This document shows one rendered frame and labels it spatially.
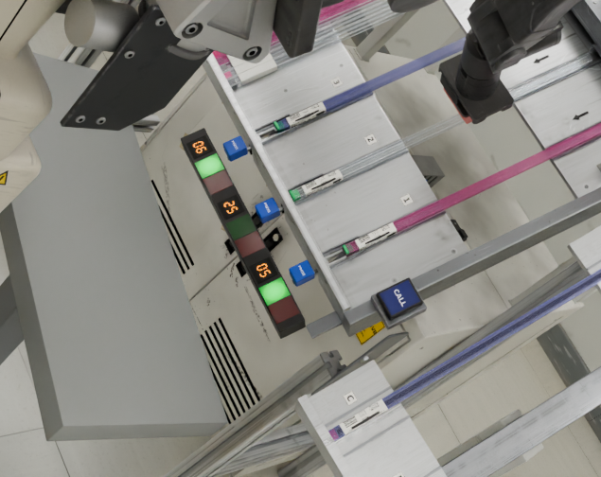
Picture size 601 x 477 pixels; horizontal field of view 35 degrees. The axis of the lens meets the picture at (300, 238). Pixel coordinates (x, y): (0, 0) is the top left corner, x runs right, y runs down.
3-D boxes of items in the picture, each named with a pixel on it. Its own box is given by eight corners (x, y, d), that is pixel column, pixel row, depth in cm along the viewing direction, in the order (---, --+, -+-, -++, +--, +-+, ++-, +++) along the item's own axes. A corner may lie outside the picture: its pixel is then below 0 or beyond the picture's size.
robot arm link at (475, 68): (458, 27, 123) (479, 62, 122) (505, 8, 124) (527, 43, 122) (451, 57, 130) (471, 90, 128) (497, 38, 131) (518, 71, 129)
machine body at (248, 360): (211, 492, 193) (424, 337, 160) (83, 209, 217) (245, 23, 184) (393, 433, 243) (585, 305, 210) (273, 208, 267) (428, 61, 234)
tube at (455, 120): (293, 203, 138) (293, 200, 137) (289, 195, 139) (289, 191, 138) (591, 63, 146) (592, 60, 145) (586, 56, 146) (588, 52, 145)
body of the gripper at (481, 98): (475, 52, 137) (483, 23, 130) (513, 108, 134) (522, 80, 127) (436, 71, 136) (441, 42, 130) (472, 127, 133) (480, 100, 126)
